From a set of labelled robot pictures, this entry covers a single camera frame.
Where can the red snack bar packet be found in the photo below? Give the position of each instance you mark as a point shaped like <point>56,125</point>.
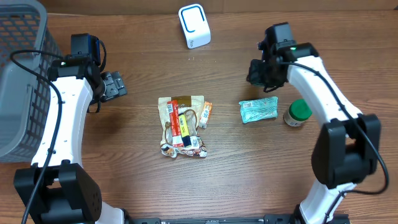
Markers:
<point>172,107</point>

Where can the green lid jar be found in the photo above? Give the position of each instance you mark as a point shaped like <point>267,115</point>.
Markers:
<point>297,113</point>

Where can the yellow black marker pen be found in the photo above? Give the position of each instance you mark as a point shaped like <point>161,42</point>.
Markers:
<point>184,130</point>

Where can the white barcode scanner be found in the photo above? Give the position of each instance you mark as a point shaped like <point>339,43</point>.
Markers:
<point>194,25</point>

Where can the beige snack pouch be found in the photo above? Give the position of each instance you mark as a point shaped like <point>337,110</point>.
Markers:
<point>191,107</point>

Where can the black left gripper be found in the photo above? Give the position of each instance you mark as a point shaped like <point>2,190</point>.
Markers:
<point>114,86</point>

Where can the grey plastic basket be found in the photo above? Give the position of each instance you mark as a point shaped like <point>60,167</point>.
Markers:
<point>25,41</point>

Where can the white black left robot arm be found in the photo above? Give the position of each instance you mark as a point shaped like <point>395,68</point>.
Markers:
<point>56,188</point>

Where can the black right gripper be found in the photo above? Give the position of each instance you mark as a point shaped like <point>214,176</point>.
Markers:
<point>254,78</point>

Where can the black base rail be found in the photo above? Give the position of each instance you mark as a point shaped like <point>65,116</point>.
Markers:
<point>267,219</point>

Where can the orange tissue packet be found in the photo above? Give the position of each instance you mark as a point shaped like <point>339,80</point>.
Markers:
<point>205,115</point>

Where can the teal tissue packet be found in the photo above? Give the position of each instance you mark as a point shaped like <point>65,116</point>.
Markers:
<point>255,110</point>

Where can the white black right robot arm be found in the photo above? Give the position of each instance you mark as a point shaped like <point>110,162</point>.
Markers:
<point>346,151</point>

